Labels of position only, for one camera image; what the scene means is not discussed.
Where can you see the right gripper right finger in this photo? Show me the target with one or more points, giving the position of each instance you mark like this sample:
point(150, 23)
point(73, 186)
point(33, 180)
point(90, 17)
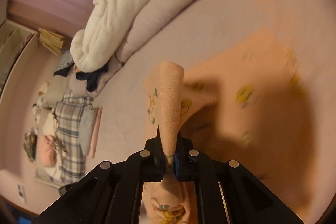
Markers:
point(193, 165)

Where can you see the yellow book stack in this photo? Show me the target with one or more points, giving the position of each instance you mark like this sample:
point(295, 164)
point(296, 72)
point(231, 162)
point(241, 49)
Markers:
point(51, 41)

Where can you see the white shelf unit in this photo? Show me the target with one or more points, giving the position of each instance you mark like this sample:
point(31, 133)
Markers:
point(14, 39)

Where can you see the plaid grey pillow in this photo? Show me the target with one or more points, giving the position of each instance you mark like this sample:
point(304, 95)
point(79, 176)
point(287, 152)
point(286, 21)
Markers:
point(68, 113)

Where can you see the peach cartoon print garment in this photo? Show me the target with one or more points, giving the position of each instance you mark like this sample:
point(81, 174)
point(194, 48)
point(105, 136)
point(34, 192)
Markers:
point(246, 104)

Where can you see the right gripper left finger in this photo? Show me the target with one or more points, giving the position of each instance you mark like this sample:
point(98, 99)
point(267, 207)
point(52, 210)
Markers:
point(127, 180)

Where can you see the white fluffy blanket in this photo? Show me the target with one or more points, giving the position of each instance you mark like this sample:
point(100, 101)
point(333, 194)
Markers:
point(92, 47)

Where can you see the white wall socket plate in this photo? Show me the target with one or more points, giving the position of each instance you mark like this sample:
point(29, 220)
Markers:
point(21, 193)

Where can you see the dark clothing item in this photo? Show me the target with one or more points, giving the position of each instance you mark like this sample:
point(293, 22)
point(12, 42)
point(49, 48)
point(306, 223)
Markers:
point(91, 78)

